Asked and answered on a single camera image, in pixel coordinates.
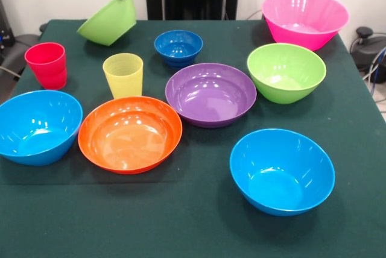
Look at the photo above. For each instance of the small dark blue bowl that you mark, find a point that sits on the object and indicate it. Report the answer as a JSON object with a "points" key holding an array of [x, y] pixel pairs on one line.
{"points": [[178, 48]]}

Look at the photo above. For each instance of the black equipment case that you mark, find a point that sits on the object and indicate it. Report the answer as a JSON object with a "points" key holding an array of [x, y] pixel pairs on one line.
{"points": [[6, 29]]}

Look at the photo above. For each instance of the purple plastic bowl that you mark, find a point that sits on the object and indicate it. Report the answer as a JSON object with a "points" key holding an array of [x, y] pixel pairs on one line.
{"points": [[211, 95]]}

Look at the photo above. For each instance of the large magenta plastic bowl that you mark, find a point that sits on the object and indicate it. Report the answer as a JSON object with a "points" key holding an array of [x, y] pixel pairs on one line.
{"points": [[304, 17]]}

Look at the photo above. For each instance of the green plastic bowl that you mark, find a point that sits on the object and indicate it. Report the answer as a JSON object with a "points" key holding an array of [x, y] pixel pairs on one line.
{"points": [[286, 72], [110, 23]]}

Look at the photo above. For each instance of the light blue plastic bowl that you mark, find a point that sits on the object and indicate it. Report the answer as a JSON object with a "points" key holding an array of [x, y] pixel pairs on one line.
{"points": [[282, 173], [39, 127]]}

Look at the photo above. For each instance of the red plastic cup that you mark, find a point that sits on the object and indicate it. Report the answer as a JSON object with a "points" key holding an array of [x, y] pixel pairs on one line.
{"points": [[46, 66]]}

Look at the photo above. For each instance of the yellow plastic cup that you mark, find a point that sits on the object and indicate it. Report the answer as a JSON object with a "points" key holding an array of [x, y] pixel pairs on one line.
{"points": [[123, 74]]}

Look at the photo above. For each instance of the dark green tablecloth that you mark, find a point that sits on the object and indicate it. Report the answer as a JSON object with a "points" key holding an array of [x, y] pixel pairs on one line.
{"points": [[150, 218]]}

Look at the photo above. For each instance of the orange plastic bowl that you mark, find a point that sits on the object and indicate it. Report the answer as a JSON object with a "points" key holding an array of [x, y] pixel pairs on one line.
{"points": [[129, 137]]}

